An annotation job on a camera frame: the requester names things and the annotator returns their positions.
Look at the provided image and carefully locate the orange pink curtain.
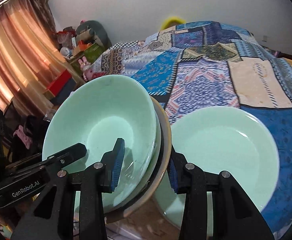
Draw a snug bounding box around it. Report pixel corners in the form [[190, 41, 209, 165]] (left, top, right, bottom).
[[0, 0, 84, 116]]

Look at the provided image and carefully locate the pink bunny toy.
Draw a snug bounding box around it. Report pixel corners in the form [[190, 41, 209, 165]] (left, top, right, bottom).
[[78, 56, 93, 82]]

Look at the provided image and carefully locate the grey plush toy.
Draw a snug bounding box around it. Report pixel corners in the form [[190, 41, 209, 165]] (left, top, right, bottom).
[[75, 20, 112, 49]]

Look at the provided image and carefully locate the patchwork patterned blanket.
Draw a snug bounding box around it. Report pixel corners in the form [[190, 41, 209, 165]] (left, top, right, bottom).
[[92, 21, 292, 239]]

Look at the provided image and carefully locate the light green plate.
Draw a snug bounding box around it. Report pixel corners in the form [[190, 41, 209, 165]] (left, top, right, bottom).
[[153, 106, 280, 230]]

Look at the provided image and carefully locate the pink bowl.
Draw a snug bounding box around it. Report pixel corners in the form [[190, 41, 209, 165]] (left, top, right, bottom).
[[105, 98, 172, 224]]

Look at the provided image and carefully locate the white bowl with spots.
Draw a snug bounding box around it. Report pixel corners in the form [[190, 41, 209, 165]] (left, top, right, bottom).
[[124, 118, 161, 205]]

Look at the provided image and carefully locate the yellow foam tube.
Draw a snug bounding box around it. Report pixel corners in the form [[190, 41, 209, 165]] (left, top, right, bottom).
[[160, 16, 186, 31]]

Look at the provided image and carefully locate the green gift bag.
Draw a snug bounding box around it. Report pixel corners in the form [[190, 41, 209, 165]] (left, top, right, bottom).
[[68, 43, 105, 75]]

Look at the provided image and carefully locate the red box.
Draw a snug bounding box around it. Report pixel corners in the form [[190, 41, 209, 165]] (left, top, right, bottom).
[[44, 69, 72, 100]]

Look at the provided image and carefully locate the light green bowl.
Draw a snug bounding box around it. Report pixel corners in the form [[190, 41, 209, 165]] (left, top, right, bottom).
[[42, 75, 160, 212]]

